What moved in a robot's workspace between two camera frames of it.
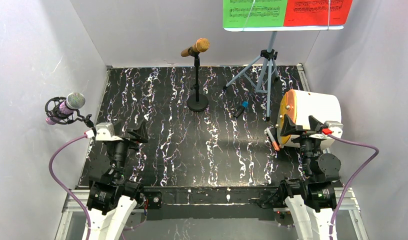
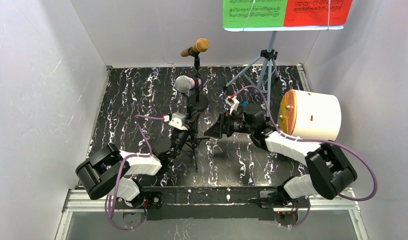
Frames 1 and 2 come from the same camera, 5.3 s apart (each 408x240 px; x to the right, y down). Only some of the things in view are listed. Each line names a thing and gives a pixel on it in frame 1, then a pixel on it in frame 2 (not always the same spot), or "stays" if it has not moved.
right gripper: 305,133 to 226,125
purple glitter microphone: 74,100 to 184,83
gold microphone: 202,45 stays
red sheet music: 303,13 stays
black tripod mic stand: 52,106 to 193,140
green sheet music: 263,13 stays
